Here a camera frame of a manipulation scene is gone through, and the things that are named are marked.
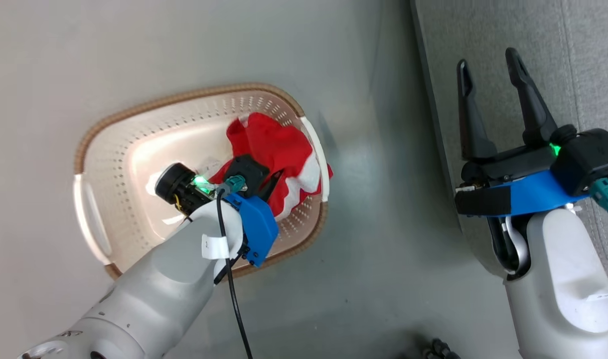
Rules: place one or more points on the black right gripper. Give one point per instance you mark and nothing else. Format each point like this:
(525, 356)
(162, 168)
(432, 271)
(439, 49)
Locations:
(508, 164)

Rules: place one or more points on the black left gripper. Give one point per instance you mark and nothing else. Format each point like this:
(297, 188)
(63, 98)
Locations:
(177, 184)

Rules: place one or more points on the red and white cloth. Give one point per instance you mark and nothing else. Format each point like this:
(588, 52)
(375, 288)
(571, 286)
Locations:
(274, 144)

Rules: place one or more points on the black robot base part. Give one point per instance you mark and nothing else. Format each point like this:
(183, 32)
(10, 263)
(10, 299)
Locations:
(439, 350)

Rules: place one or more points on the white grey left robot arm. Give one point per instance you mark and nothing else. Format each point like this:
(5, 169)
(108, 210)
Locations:
(159, 289)

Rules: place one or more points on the grey fabric sofa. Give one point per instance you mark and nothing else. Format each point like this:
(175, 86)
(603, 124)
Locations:
(483, 30)

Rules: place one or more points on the white paper label tag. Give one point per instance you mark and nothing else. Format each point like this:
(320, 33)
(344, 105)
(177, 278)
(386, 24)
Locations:
(603, 297)
(214, 247)

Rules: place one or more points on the pink perforated laundry basket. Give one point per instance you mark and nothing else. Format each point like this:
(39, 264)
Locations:
(134, 164)

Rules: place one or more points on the teal left camera connector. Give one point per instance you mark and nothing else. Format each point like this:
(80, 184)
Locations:
(234, 184)

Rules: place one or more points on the left wrist camera blue mount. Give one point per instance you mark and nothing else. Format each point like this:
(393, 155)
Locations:
(256, 224)

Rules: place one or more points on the wrist camera blue mount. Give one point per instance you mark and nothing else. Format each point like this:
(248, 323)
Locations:
(588, 154)
(256, 224)

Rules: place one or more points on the right wrist camera blue mount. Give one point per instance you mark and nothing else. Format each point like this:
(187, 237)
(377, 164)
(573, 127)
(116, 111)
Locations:
(588, 154)

